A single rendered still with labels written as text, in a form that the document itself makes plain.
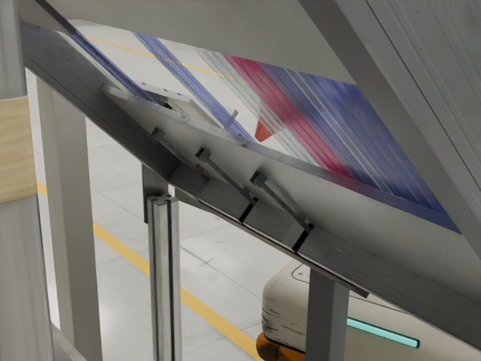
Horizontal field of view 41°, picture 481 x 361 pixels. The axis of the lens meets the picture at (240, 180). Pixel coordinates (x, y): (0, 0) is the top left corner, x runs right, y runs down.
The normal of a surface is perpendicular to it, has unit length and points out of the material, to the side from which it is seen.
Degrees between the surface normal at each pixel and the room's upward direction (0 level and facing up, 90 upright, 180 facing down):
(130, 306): 0
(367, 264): 45
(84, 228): 90
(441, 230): 135
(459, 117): 90
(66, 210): 90
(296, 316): 90
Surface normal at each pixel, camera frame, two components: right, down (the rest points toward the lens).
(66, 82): 0.62, 0.29
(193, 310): 0.01, -0.94
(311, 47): -0.57, 0.81
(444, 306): -0.55, -0.52
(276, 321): -0.54, 0.29
